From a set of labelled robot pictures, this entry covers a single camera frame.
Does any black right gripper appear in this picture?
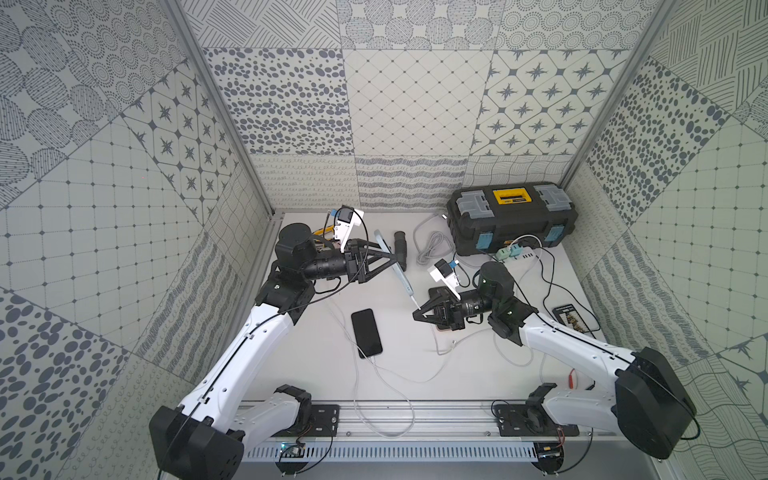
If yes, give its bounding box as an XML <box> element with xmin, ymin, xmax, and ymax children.
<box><xmin>412</xmin><ymin>288</ymin><xmax>496</xmax><ymax>332</ymax></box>

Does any white phone charging cable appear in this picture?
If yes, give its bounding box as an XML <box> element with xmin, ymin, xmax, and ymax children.
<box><xmin>407</xmin><ymin>293</ymin><xmax>535</xmax><ymax>385</ymax></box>

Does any pink case phone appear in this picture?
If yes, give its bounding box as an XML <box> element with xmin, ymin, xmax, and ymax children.
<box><xmin>436</xmin><ymin>321</ymin><xmax>466</xmax><ymax>331</ymax></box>

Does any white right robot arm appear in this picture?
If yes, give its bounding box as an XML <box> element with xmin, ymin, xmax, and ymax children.
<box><xmin>413</xmin><ymin>260</ymin><xmax>697</xmax><ymax>459</ymax></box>

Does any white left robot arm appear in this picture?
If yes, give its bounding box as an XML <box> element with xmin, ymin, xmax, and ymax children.
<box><xmin>149</xmin><ymin>223</ymin><xmax>407</xmax><ymax>479</ymax></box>

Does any black phone on table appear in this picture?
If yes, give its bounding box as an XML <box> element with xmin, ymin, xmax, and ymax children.
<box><xmin>351</xmin><ymin>309</ymin><xmax>383</xmax><ymax>359</ymax></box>

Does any light green USB charger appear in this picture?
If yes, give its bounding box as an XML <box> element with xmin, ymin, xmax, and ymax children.
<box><xmin>495</xmin><ymin>248</ymin><xmax>510</xmax><ymax>261</ymax></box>

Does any black plastic toolbox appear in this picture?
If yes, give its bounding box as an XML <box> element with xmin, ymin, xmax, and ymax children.
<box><xmin>446</xmin><ymin>182</ymin><xmax>578</xmax><ymax>256</ymax></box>

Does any teal USB charger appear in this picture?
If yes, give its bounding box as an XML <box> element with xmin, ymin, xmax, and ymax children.
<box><xmin>509</xmin><ymin>244</ymin><xmax>524</xmax><ymax>259</ymax></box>

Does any white power strip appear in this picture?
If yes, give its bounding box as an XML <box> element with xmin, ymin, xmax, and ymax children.
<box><xmin>499</xmin><ymin>247</ymin><xmax>539</xmax><ymax>263</ymax></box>

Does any black ribbed handle tube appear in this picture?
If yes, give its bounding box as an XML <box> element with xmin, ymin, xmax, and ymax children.
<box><xmin>394</xmin><ymin>231</ymin><xmax>408</xmax><ymax>272</ymax></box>

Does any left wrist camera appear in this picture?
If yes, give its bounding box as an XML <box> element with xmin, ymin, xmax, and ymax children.
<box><xmin>331</xmin><ymin>205</ymin><xmax>364</xmax><ymax>252</ymax></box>

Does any grey power strip cord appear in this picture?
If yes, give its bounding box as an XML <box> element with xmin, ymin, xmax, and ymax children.
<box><xmin>412</xmin><ymin>212</ymin><xmax>457</xmax><ymax>268</ymax></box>

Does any white USB charging cable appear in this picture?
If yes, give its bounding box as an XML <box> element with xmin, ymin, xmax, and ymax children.
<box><xmin>509</xmin><ymin>233</ymin><xmax>601</xmax><ymax>334</ymax></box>

